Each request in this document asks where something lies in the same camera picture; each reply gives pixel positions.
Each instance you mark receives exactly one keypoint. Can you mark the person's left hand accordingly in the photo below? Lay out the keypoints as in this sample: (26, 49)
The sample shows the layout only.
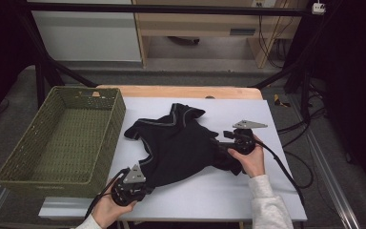
(108, 211)

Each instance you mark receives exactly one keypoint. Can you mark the black curtain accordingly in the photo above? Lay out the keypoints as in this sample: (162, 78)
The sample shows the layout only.
(355, 79)
(0, 47)

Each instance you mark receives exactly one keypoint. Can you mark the black metal stand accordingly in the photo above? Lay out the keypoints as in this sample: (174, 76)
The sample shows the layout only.
(305, 95)
(40, 82)

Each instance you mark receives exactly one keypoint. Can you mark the yellow and black object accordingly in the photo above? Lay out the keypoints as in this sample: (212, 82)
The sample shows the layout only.
(279, 101)

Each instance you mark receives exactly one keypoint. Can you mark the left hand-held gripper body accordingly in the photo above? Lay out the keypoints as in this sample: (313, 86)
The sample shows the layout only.
(135, 176)

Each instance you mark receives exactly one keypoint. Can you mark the wooden table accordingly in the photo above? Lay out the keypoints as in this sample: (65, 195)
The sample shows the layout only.
(171, 92)

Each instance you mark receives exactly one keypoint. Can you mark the light wooden desk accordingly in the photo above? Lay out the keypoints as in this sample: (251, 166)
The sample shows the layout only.
(197, 24)

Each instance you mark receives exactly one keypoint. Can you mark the person's right hand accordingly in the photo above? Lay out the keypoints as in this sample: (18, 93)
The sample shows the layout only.
(251, 162)

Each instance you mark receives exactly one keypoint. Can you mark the small white device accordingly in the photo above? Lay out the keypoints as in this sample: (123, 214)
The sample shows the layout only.
(318, 8)

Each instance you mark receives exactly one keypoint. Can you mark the black metal frame bar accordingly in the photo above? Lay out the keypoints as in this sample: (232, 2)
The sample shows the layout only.
(171, 9)

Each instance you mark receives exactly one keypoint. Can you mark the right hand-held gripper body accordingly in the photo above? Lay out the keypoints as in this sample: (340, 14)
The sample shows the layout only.
(246, 141)

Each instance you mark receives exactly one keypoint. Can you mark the white cabinet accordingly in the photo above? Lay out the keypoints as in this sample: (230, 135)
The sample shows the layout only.
(89, 38)

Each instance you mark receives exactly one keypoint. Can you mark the navy knit vest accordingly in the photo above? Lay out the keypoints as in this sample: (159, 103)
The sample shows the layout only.
(178, 149)

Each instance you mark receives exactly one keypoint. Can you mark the green woven basket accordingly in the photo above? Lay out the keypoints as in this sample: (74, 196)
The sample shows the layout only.
(66, 143)

